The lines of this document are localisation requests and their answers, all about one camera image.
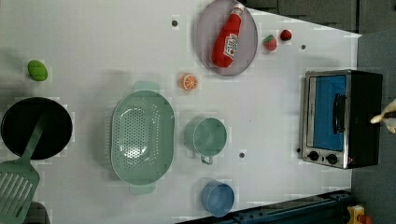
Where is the yellow plush peeled banana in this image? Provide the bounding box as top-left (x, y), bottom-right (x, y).
top-left (370, 100), bottom-right (396, 133)

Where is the silver black toaster oven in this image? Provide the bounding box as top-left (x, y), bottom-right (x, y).
top-left (301, 70), bottom-right (383, 169)

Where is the green metal cup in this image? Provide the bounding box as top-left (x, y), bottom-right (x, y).
top-left (184, 118), bottom-right (227, 165)

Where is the orange slice toy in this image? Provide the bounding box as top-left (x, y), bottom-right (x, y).
top-left (180, 74), bottom-right (198, 91)

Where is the green perforated colander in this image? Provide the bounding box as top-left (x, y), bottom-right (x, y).
top-left (110, 81), bottom-right (175, 195)

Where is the red plush ketchup bottle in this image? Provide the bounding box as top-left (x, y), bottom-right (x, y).
top-left (211, 3), bottom-right (245, 68)

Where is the grey round plate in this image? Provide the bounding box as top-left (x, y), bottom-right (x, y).
top-left (194, 0), bottom-right (258, 76)

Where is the blue cup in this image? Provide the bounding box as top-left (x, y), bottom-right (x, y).
top-left (201, 180), bottom-right (235, 217)

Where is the pink plush strawberry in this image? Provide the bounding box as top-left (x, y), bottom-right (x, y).
top-left (263, 35), bottom-right (277, 51)

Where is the dark red plush strawberry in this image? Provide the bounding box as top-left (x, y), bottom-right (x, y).
top-left (280, 30), bottom-right (292, 41)

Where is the green plush lime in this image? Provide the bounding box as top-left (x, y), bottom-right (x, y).
top-left (28, 60), bottom-right (48, 81)

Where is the black frying pan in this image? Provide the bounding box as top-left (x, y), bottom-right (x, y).
top-left (1, 97), bottom-right (73, 161)

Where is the yellow red toy object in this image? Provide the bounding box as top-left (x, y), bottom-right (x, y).
top-left (347, 205), bottom-right (373, 224)

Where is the green slotted spatula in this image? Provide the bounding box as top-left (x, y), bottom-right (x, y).
top-left (0, 112), bottom-right (48, 224)

